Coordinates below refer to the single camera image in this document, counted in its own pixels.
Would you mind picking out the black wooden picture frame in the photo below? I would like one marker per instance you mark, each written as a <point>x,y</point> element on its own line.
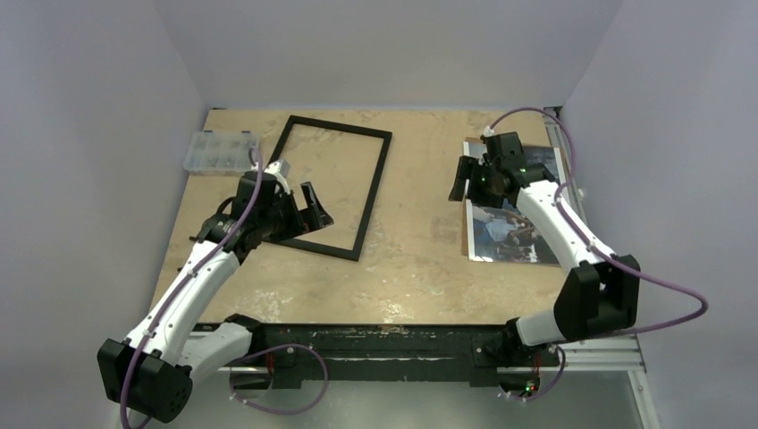
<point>350,254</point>

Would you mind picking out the clear plastic organizer box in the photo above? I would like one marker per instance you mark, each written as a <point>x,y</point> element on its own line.
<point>220,153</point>

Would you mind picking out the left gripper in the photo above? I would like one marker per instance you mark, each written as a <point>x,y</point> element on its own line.
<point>311,220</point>

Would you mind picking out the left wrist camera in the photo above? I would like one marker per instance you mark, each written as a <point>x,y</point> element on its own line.
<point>279,169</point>

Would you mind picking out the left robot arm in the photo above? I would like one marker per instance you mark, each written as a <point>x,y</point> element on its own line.
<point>154,368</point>

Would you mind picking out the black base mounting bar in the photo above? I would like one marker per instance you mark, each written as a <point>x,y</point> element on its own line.
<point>481,355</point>

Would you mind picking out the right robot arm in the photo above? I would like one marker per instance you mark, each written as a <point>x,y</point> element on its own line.
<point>600,293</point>

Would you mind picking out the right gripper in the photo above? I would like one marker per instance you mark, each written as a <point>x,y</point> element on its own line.
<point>469,180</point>

